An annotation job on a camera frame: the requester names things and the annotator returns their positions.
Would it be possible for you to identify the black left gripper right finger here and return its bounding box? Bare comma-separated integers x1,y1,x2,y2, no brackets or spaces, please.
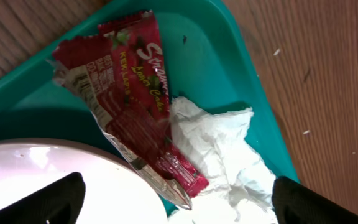
272,176,358,224

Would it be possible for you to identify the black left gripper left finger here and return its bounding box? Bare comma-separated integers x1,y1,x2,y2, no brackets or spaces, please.
0,172,86,224

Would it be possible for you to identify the white tissue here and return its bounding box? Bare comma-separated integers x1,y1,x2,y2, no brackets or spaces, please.
168,97,277,224

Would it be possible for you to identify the red snack wrapper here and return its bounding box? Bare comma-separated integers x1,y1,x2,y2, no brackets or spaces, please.
52,11,209,209

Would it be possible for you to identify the large white plate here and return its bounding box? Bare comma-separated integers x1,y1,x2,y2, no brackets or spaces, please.
0,139,168,224

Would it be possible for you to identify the teal plastic tray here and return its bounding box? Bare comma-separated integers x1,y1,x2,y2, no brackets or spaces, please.
0,1,298,180

